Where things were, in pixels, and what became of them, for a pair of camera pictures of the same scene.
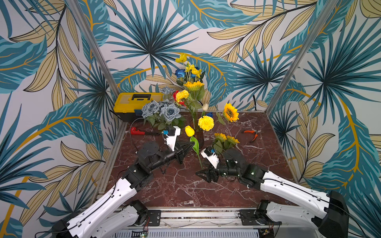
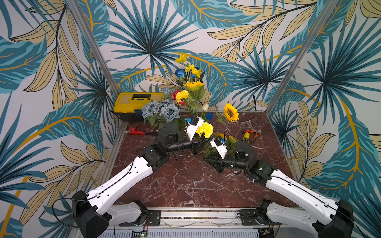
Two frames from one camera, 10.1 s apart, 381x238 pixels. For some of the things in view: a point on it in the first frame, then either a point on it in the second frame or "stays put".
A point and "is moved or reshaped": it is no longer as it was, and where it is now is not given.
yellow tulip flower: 189,131 is moved or reshaped
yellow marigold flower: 206,123 is moved or reshaped
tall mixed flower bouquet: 191,78 stays put
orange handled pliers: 254,131 stays put
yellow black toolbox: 129,105 stays put
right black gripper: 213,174 -> 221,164
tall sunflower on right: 230,113 stays put
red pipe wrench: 134,131 stays put
